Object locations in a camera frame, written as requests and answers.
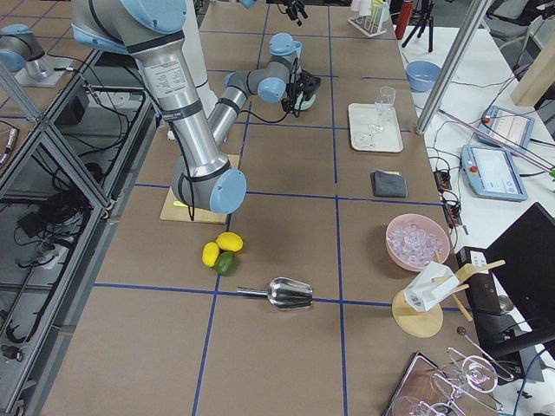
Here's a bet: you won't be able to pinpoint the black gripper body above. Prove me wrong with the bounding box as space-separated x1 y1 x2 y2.
281 69 321 114
277 0 304 16

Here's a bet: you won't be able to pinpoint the blue bowl with fork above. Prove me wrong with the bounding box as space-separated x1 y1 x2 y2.
406 61 441 93

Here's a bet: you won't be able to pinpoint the pink bowl with ice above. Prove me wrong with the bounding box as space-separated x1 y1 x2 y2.
385 213 451 272

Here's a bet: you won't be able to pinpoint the metal ice scoop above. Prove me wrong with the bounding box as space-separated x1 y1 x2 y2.
237 276 314 310

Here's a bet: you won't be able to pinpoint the yellow plastic cup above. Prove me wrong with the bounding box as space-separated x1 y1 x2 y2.
371 0 389 22

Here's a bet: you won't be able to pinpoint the cream bear tray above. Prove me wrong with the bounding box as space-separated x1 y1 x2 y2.
348 103 403 153

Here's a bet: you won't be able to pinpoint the clear wine glass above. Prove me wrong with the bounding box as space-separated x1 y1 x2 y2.
369 86 396 133

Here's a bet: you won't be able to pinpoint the red cylinder bottle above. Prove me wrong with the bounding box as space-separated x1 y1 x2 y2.
395 0 414 40

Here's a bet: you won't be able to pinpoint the black tripod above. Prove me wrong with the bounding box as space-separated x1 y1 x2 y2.
402 0 435 53

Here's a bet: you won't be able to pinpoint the grey folded cloth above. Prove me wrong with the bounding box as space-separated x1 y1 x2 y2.
370 170 408 198

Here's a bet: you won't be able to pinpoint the yellow lemon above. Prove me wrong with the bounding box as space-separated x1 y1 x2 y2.
201 242 220 268
216 231 244 252

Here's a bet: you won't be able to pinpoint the wooden cutting board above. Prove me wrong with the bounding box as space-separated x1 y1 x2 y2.
160 154 246 224

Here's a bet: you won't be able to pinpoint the green lime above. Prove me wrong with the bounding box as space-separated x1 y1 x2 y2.
214 251 237 276

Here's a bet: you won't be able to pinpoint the near blue teach pendant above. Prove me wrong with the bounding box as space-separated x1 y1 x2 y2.
460 145 528 202

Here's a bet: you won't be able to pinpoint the blue teach pendant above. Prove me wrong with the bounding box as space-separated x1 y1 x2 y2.
460 145 528 202
475 106 534 149

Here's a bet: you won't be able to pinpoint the far blue teach pendant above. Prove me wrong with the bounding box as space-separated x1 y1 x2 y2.
475 106 534 149

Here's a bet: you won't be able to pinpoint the metal stick green tip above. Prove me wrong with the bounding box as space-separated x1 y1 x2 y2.
438 109 554 178

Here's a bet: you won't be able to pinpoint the black power strip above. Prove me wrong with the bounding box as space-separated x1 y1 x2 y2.
456 246 502 315

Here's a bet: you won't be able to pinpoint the black monitor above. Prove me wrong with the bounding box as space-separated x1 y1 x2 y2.
475 202 554 358

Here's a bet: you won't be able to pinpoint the dark serving tray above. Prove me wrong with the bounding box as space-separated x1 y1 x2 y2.
382 351 440 415

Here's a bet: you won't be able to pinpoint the upside-down wine glasses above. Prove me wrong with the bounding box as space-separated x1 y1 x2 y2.
393 348 515 415

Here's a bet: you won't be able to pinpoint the white wire cup rack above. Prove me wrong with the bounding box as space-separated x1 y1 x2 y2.
348 0 388 38

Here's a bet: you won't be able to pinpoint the aluminium frame post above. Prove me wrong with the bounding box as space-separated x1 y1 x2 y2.
415 0 492 135

